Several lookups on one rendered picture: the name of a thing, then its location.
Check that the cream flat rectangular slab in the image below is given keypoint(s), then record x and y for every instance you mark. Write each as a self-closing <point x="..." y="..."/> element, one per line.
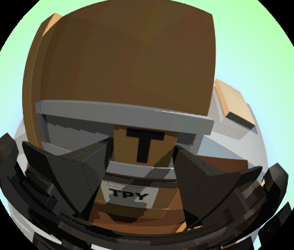
<point x="234" y="105"/>

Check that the white paper ticket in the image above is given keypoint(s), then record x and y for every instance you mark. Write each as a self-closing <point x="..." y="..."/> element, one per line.
<point x="129" y="195"/>

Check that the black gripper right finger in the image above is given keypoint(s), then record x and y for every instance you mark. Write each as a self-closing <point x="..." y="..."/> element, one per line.
<point x="203" y="187"/>

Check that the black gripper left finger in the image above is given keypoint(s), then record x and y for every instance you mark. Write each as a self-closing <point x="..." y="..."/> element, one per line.
<point x="78" y="174"/>

